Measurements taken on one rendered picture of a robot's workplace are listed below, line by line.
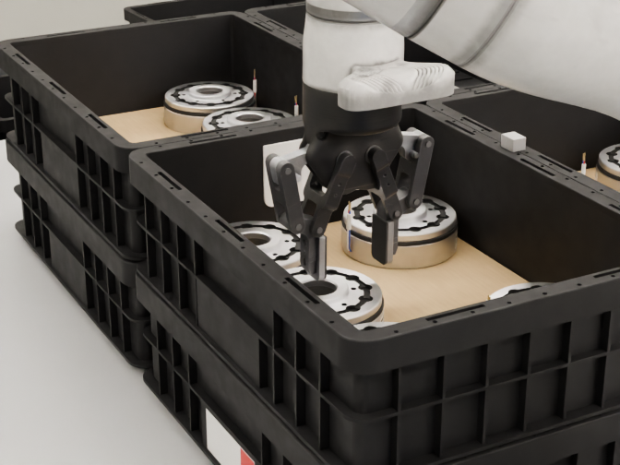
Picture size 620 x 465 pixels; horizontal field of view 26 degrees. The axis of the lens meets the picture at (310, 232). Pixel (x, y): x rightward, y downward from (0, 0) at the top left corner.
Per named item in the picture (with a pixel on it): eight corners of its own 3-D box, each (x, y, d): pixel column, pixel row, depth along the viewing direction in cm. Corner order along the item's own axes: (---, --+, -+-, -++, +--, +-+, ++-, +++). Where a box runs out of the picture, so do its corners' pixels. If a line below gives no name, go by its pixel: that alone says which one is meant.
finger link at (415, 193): (424, 136, 104) (402, 207, 105) (443, 138, 105) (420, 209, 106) (406, 125, 106) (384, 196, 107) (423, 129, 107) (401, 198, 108)
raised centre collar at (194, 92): (236, 99, 151) (236, 93, 151) (195, 103, 150) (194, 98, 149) (223, 87, 155) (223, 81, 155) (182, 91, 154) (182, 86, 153)
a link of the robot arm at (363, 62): (351, 116, 92) (352, 28, 90) (275, 74, 101) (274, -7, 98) (460, 97, 96) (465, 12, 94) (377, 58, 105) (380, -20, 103)
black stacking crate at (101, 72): (411, 216, 133) (415, 106, 128) (129, 276, 120) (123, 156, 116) (240, 105, 165) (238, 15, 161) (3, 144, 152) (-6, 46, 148)
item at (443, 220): (322, 211, 122) (322, 205, 122) (412, 190, 127) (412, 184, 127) (385, 250, 114) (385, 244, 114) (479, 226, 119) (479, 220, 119)
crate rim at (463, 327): (123, 176, 116) (121, 150, 115) (416, 124, 129) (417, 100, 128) (352, 380, 84) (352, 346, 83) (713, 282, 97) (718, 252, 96)
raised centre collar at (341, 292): (275, 288, 106) (275, 281, 106) (329, 275, 108) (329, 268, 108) (305, 313, 102) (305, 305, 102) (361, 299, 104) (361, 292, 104)
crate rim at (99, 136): (416, 124, 129) (417, 100, 128) (123, 176, 116) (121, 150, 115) (239, 29, 161) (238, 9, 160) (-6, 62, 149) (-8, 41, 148)
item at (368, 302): (232, 288, 107) (232, 281, 107) (340, 262, 112) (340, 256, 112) (292, 340, 99) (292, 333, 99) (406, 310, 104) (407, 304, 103)
